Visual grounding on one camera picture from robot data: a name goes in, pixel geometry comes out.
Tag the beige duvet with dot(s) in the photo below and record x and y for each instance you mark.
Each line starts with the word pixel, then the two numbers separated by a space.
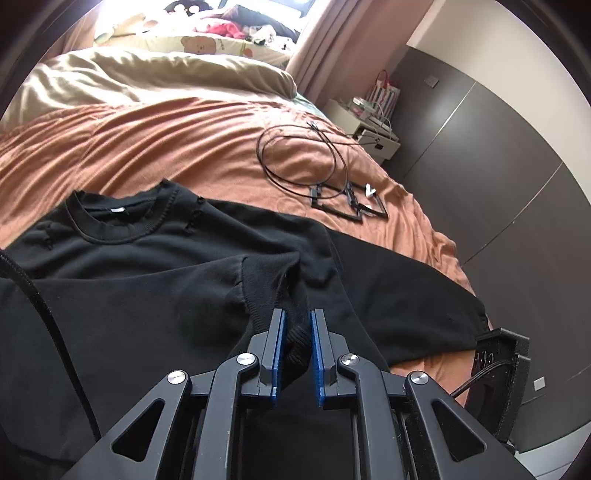
pixel 138 78

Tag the black plush toy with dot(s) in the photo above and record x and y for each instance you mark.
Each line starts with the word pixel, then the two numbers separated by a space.
pixel 184 7

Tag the bear print pillow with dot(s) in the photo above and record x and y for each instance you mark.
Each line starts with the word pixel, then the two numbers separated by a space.
pixel 207 46

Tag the orange blanket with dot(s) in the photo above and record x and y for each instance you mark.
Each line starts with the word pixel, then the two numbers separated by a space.
pixel 184 147

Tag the beige plush toy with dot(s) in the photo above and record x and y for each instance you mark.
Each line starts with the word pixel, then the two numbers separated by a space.
pixel 120 27

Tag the black sweater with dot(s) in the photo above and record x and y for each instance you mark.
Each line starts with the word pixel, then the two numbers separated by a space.
pixel 161 277

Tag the red cloth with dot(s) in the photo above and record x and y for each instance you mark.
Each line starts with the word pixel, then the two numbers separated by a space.
pixel 226 30

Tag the striped gift bag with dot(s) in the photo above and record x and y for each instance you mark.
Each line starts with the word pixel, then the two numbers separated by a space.
pixel 385 97

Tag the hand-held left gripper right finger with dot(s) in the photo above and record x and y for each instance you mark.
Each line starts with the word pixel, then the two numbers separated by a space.
pixel 316 369

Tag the grey wall switch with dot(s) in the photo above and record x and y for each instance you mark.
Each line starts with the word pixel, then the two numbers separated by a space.
pixel 431 81

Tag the pink curtain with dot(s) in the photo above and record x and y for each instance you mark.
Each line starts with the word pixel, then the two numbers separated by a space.
pixel 351 46

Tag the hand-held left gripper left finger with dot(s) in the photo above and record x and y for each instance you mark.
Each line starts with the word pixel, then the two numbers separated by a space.
pixel 280 364

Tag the white nightstand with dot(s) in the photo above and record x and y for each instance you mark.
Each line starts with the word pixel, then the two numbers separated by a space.
pixel 341 115

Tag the white wall outlet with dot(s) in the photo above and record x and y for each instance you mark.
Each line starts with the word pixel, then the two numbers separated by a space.
pixel 539 382

